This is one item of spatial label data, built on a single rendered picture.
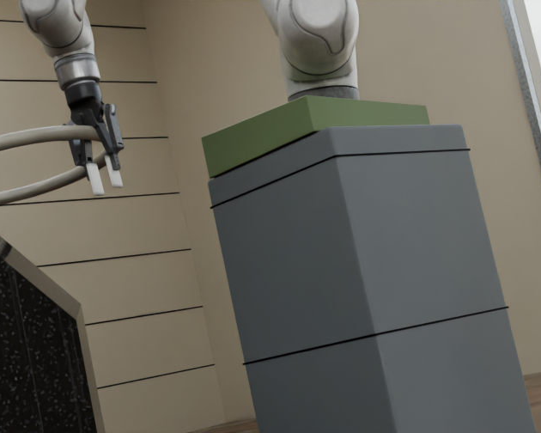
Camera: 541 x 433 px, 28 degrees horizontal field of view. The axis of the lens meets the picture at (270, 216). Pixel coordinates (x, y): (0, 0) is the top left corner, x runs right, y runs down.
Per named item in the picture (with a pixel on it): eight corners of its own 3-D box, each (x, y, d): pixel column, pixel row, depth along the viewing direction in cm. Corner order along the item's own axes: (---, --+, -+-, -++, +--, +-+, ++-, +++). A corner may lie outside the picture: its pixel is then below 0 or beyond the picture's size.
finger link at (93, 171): (88, 162, 227) (85, 164, 228) (96, 194, 226) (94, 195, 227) (96, 163, 230) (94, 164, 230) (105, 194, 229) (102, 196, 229)
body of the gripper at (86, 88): (106, 81, 232) (118, 121, 230) (77, 95, 235) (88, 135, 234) (85, 77, 225) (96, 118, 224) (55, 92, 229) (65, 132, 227)
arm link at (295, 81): (358, 100, 240) (345, 5, 243) (362, 78, 222) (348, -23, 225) (286, 109, 240) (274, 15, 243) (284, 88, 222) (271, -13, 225)
